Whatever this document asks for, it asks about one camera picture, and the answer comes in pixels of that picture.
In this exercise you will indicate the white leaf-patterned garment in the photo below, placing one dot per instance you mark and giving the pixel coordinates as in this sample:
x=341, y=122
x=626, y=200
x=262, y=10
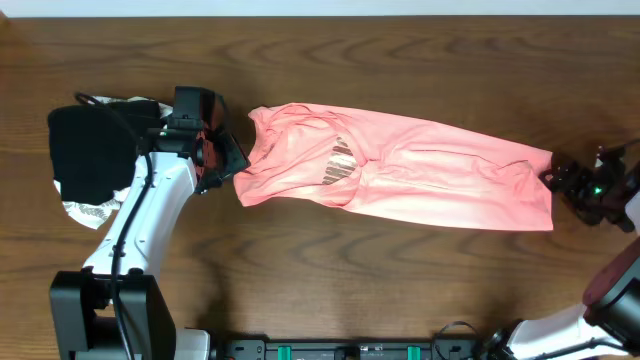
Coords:
x=90, y=212

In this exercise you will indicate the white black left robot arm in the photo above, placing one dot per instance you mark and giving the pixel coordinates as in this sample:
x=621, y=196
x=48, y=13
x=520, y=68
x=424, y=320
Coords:
x=113, y=308

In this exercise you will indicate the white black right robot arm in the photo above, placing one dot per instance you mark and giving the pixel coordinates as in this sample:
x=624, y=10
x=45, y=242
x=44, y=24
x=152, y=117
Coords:
x=606, y=322

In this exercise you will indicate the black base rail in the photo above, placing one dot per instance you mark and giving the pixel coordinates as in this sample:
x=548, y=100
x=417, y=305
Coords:
x=447, y=348

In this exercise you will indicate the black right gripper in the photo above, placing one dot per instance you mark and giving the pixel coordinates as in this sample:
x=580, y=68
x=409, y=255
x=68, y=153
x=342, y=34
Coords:
x=570, y=180

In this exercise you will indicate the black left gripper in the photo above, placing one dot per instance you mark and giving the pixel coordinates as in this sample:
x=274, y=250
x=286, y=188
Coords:
x=226, y=151

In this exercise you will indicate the black folded garment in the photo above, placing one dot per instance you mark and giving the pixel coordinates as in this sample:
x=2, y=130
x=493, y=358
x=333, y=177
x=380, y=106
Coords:
x=140, y=115

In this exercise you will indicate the pink t-shirt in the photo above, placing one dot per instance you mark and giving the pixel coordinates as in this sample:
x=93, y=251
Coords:
x=395, y=167

